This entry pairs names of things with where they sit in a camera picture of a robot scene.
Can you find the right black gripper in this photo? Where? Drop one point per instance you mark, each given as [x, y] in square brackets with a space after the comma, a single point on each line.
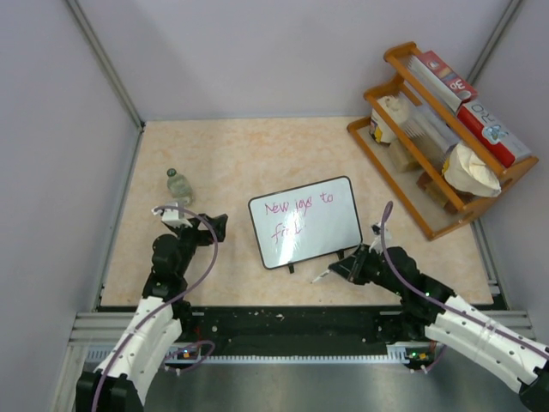
[351, 268]

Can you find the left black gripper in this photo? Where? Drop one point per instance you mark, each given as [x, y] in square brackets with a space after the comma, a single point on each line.
[205, 236]

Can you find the magenta capped marker pen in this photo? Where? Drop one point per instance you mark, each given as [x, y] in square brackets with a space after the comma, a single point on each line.
[321, 276]

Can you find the black framed whiteboard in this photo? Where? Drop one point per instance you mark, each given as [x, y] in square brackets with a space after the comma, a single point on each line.
[305, 222]

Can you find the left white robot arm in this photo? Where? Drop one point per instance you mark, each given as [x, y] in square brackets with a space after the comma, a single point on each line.
[122, 380]

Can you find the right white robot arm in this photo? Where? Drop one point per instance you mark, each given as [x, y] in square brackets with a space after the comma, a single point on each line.
[445, 317]

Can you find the clear plastic bottle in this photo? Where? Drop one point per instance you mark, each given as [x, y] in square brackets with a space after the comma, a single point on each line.
[179, 187]

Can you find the brown block lower shelf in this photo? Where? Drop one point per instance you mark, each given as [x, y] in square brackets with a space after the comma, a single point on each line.
[431, 189]

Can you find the beige block on shelf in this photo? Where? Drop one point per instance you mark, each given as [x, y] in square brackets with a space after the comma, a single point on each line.
[401, 158]

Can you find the white yellow jar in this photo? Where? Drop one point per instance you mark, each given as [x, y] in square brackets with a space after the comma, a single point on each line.
[398, 108]

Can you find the orange wooden shelf rack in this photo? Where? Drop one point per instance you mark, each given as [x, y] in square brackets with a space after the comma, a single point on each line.
[433, 221]

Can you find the cream cloth bundle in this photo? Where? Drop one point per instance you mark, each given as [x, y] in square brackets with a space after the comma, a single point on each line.
[466, 172]

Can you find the clear plastic container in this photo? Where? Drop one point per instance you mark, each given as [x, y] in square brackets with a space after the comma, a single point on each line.
[430, 135]

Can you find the red white box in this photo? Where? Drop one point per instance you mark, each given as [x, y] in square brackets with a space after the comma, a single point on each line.
[506, 147]

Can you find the red box top shelf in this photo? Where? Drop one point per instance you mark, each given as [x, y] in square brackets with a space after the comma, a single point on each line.
[441, 80]

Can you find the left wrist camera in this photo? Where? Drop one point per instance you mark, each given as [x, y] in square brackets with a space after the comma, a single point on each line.
[171, 215]

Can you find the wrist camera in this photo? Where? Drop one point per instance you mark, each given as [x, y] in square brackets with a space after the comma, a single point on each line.
[171, 215]
[378, 234]

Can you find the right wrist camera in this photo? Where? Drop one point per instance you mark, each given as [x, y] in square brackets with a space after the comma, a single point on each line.
[378, 234]

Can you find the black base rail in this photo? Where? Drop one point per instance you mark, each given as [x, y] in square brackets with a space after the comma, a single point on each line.
[301, 330]

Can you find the aluminium frame rail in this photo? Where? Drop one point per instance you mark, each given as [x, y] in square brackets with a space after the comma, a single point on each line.
[99, 327]

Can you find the grey slotted cable duct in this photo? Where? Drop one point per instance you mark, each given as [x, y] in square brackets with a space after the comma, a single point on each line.
[393, 355]

